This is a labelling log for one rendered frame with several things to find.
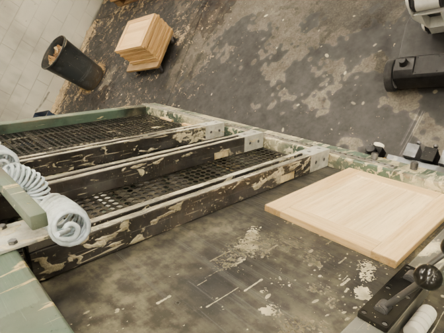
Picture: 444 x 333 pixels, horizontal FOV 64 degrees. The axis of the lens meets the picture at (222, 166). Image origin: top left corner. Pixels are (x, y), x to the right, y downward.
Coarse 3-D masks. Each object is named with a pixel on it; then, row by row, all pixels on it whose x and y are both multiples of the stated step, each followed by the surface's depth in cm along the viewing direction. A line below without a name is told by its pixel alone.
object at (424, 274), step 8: (424, 264) 53; (416, 272) 52; (424, 272) 51; (432, 272) 51; (440, 272) 51; (416, 280) 52; (424, 280) 51; (432, 280) 51; (440, 280) 51; (408, 288) 55; (416, 288) 54; (424, 288) 52; (432, 288) 51; (400, 296) 56; (376, 304) 59; (384, 304) 58; (392, 304) 57; (384, 312) 58
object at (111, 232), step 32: (288, 160) 124; (320, 160) 135; (32, 192) 68; (192, 192) 99; (224, 192) 102; (256, 192) 113; (0, 224) 70; (96, 224) 81; (128, 224) 82; (160, 224) 89; (32, 256) 69; (64, 256) 74; (96, 256) 79
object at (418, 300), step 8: (440, 232) 85; (432, 240) 81; (440, 240) 81; (424, 248) 78; (432, 248) 78; (440, 248) 78; (416, 256) 75; (424, 256) 75; (432, 256) 75; (408, 264) 72; (416, 264) 72; (440, 264) 73; (424, 296) 67; (416, 304) 64; (408, 312) 62; (352, 320) 58; (360, 320) 58; (400, 320) 59; (352, 328) 56; (360, 328) 56; (368, 328) 56; (376, 328) 56; (392, 328) 57; (400, 328) 61
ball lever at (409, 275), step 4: (440, 244) 61; (440, 252) 62; (436, 256) 62; (440, 256) 62; (432, 260) 63; (436, 260) 62; (440, 260) 62; (432, 264) 63; (408, 272) 67; (412, 272) 66; (404, 276) 66; (408, 276) 66; (412, 276) 66; (408, 280) 66; (412, 280) 65
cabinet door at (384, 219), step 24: (312, 192) 111; (336, 192) 112; (360, 192) 112; (384, 192) 113; (408, 192) 113; (432, 192) 113; (288, 216) 97; (312, 216) 96; (336, 216) 97; (360, 216) 97; (384, 216) 97; (408, 216) 98; (432, 216) 97; (336, 240) 87; (360, 240) 85; (384, 240) 85; (408, 240) 85
